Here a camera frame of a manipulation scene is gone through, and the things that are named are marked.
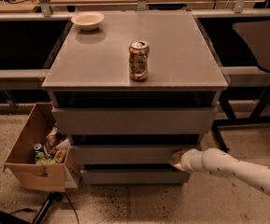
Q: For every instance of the foam gripper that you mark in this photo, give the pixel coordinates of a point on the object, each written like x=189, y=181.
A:
x=188, y=162

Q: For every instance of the grey drawer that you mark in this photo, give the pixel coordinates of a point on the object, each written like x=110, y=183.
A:
x=134, y=120
x=134, y=177
x=126, y=154

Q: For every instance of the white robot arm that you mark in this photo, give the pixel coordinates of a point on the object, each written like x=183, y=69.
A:
x=214, y=161

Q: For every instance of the grey top drawer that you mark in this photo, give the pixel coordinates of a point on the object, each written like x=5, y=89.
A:
x=134, y=120

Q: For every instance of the grey drawer cabinet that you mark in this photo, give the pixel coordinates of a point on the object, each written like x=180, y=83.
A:
x=129, y=95

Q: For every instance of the grey bottom drawer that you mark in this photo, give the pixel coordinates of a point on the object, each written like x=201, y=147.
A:
x=134, y=177

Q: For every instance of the crushed patterned drink can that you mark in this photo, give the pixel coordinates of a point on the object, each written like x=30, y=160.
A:
x=138, y=60

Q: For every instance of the green snack packet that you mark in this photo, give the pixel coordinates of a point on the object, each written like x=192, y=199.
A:
x=41, y=158

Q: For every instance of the small can in box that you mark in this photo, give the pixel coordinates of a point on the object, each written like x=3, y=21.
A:
x=37, y=147

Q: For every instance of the cardboard box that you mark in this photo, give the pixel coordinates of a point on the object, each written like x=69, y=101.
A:
x=21, y=159

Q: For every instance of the white ceramic bowl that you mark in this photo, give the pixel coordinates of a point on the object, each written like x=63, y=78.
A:
x=88, y=21

